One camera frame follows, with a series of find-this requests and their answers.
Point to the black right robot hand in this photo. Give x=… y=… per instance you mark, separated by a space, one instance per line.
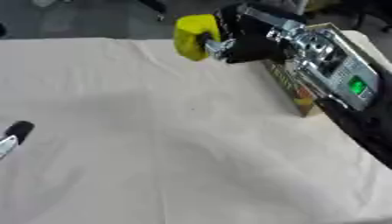
x=250 y=35

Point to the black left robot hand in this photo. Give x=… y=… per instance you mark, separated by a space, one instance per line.
x=15 y=135

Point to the yellow toy fruit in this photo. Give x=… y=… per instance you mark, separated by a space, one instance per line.
x=191 y=35

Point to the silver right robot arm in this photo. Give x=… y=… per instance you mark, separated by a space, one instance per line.
x=337 y=70

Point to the tan cardboard box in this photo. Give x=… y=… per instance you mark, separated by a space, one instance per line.
x=296 y=84

